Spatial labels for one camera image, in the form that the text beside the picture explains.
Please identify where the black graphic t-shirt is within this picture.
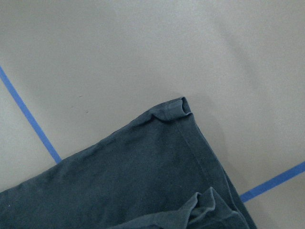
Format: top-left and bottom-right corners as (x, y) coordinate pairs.
(0, 97), (256, 229)

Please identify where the blue tape line crosswise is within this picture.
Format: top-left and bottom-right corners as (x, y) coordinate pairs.
(240, 162), (305, 203)

